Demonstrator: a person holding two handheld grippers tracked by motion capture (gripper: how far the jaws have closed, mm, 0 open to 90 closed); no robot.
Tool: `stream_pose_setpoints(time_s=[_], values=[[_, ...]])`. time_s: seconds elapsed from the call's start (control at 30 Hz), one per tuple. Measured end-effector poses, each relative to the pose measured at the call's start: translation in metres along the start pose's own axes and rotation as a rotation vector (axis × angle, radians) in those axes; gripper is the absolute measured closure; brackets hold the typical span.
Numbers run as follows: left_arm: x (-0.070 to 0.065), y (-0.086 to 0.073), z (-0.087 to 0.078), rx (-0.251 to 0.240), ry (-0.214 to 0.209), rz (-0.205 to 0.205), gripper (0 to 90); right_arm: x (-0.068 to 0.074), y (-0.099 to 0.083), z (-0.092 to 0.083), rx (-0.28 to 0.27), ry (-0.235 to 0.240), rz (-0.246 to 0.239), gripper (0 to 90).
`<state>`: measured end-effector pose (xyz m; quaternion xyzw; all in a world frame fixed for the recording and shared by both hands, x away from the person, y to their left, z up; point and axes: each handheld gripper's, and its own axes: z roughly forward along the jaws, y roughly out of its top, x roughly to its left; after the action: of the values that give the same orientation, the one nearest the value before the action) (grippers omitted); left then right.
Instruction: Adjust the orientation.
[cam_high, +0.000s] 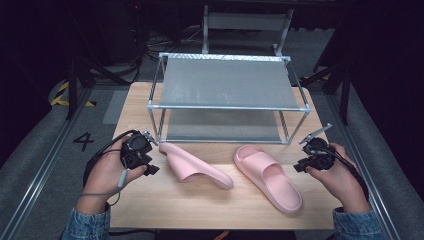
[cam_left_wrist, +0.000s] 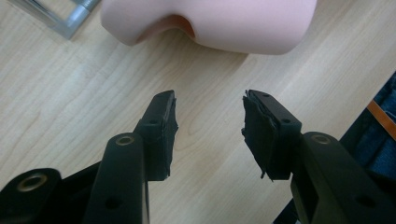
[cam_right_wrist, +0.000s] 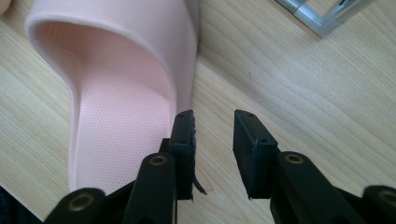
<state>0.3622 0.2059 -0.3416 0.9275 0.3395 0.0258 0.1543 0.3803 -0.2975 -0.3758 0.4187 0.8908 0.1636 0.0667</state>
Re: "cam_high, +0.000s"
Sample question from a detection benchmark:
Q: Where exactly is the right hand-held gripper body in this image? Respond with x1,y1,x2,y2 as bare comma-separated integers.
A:
298,123,336,171

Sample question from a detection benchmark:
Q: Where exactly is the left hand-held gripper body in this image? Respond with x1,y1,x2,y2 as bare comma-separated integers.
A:
120,130,158,169

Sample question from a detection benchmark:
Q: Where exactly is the pink slipper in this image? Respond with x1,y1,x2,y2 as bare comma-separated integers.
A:
233,144,304,214
158,142,235,190

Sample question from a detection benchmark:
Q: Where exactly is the grey metal shoe rack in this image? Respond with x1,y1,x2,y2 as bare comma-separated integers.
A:
147,52,313,145

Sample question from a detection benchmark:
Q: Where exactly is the person's right hand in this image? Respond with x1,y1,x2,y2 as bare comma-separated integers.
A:
306,143,372,214

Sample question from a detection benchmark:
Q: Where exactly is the person's left hand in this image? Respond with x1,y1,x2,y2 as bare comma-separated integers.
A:
75,135,148,214

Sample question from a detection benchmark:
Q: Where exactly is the black tripod stand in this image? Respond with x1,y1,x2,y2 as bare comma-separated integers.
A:
299,61,352,127
64,58,132,121

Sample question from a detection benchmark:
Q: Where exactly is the yellow floor tape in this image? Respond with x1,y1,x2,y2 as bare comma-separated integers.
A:
50,81,98,108

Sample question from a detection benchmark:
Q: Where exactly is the grey metal stand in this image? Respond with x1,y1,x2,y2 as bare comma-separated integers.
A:
201,4,295,58

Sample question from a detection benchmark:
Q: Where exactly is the grey cable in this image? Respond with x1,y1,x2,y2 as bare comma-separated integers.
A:
79,166,129,198

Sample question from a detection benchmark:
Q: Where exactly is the aluminium floor rail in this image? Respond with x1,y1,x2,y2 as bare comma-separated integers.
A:
0,89,93,240
326,94,401,240

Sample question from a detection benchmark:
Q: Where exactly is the bundle of floor cables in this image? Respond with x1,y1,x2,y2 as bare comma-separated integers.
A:
143,25,205,53

